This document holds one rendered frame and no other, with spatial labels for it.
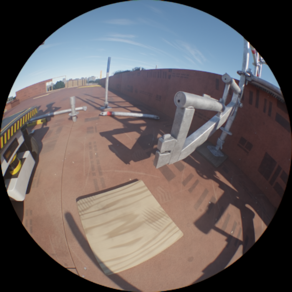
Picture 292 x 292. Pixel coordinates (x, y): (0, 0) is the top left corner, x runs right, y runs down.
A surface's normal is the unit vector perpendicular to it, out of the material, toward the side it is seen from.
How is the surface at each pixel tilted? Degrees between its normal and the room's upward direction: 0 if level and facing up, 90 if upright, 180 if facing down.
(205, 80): 90
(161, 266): 0
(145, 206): 0
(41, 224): 0
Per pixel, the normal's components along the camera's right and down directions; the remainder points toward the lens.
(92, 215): 0.14, -0.81
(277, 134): -0.87, 0.17
